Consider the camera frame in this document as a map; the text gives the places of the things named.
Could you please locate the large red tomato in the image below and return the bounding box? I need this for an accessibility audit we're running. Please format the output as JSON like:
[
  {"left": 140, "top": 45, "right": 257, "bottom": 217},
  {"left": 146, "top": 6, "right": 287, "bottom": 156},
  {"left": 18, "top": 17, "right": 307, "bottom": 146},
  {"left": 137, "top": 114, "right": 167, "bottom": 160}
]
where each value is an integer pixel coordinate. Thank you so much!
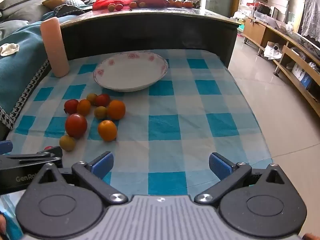
[{"left": 65, "top": 114, "right": 88, "bottom": 139}]

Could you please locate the white floral rimmed plate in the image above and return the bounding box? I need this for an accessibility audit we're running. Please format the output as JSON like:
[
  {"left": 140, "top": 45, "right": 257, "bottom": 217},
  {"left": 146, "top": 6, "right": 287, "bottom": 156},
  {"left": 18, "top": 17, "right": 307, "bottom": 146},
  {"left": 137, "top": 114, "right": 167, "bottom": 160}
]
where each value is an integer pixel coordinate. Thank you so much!
[{"left": 93, "top": 51, "right": 169, "bottom": 92}]

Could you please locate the blue blanket with houndstooth trim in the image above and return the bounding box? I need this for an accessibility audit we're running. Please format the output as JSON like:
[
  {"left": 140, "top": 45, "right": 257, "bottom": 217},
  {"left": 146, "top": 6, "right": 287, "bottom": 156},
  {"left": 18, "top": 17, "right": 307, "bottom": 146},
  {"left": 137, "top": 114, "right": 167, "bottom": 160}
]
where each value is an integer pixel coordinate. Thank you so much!
[{"left": 0, "top": 12, "right": 63, "bottom": 131}]

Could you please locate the wooden media cabinet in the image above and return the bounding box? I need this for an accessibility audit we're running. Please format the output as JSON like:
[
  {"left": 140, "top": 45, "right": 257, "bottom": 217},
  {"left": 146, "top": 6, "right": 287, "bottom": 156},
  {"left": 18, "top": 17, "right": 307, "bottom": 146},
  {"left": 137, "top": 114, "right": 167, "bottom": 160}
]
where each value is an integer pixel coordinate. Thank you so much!
[{"left": 243, "top": 17, "right": 320, "bottom": 117}]

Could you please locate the small orange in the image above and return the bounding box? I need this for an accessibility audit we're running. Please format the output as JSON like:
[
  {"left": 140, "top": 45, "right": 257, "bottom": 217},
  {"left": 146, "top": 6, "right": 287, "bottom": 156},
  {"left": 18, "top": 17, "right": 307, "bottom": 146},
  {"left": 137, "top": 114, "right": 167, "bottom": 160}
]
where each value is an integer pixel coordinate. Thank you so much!
[{"left": 76, "top": 99, "right": 91, "bottom": 117}]

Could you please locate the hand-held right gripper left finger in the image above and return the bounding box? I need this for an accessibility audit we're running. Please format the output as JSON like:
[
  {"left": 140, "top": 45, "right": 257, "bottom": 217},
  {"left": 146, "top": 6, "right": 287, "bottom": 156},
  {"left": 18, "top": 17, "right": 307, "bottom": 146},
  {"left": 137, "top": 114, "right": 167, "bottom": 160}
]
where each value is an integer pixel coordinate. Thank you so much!
[{"left": 30, "top": 151, "right": 128, "bottom": 205}]

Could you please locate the white crumpled bag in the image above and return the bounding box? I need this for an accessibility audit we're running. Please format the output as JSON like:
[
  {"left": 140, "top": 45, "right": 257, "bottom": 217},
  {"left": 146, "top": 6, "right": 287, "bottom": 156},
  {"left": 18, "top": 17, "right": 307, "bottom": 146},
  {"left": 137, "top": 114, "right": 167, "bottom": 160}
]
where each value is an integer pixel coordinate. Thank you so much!
[{"left": 263, "top": 41, "right": 284, "bottom": 60}]

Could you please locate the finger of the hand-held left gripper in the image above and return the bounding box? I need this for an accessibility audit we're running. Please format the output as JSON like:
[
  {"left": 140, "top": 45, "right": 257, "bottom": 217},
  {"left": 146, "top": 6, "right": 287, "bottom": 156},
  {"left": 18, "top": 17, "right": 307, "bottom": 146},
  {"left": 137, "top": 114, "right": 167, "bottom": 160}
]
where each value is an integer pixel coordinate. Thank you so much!
[
  {"left": 0, "top": 146, "right": 63, "bottom": 167},
  {"left": 0, "top": 140, "right": 13, "bottom": 155}
]

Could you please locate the blue and white box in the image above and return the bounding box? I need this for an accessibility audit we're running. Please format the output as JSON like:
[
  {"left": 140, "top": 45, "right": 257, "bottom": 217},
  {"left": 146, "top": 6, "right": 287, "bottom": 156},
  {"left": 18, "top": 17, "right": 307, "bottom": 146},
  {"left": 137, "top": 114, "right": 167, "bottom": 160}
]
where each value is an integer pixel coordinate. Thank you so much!
[{"left": 291, "top": 63, "right": 313, "bottom": 91}]

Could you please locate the grey sofa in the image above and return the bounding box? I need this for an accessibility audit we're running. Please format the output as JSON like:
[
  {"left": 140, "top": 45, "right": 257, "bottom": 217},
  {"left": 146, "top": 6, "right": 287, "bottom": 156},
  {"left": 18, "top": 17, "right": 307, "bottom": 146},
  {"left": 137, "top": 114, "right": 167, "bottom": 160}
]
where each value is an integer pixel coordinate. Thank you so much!
[{"left": 0, "top": 0, "right": 84, "bottom": 27}]

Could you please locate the pink ribbed cylinder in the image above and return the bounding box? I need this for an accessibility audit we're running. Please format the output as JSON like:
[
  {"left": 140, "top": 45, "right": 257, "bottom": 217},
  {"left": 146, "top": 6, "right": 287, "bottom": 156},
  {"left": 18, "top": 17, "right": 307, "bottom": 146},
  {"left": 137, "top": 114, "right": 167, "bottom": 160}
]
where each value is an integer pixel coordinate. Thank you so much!
[{"left": 40, "top": 17, "right": 70, "bottom": 78}]

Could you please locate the brown cushion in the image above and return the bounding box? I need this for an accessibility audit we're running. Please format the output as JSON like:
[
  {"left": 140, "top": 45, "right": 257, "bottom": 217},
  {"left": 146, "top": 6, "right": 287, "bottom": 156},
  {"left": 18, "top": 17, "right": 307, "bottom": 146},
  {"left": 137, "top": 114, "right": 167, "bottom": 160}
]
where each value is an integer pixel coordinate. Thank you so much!
[{"left": 42, "top": 0, "right": 75, "bottom": 7}]

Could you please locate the blue white checkered cloth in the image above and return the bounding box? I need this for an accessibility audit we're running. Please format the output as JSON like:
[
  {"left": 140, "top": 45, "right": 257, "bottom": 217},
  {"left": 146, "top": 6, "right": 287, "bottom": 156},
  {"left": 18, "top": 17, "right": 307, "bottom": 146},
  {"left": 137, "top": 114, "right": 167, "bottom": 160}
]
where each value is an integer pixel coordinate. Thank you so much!
[{"left": 5, "top": 49, "right": 273, "bottom": 198}]

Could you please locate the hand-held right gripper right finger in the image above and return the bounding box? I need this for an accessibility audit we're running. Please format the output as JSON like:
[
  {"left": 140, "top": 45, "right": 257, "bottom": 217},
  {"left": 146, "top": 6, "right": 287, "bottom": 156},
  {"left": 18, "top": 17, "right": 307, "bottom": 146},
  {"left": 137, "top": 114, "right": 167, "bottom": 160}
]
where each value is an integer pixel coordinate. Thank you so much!
[{"left": 194, "top": 152, "right": 297, "bottom": 205}]

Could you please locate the dark patterned cushion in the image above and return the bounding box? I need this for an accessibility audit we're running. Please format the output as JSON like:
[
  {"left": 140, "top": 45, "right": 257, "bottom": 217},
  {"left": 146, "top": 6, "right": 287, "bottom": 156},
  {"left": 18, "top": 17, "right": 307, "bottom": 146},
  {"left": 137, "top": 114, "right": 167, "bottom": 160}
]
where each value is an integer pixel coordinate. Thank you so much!
[{"left": 53, "top": 4, "right": 87, "bottom": 17}]

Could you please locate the dark coffee table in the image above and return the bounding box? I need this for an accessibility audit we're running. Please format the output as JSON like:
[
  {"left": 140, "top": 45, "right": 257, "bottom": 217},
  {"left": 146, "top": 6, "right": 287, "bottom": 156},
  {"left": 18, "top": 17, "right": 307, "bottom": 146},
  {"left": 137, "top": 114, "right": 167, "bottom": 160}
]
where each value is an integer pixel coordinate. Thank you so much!
[{"left": 59, "top": 4, "right": 242, "bottom": 69}]

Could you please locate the lace cloth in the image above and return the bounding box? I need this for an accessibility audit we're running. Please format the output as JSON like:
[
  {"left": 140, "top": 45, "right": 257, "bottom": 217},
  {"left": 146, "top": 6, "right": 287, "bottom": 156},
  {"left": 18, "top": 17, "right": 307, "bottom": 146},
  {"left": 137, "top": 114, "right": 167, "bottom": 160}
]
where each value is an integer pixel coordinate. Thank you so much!
[{"left": 301, "top": 0, "right": 320, "bottom": 43}]

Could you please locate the white crumpled cloth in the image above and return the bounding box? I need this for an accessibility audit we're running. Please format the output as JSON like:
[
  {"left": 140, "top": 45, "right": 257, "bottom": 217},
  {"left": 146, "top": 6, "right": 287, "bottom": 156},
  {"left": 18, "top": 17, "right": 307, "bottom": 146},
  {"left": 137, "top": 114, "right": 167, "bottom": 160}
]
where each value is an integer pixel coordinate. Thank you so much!
[{"left": 0, "top": 43, "right": 20, "bottom": 57}]

